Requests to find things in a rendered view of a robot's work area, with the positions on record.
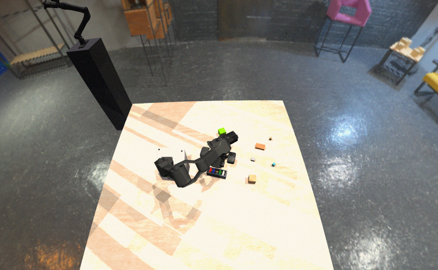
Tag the brown cube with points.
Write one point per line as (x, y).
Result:
(252, 179)

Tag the orange rectangular block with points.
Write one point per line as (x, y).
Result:
(260, 146)

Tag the green cube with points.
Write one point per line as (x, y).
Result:
(221, 131)

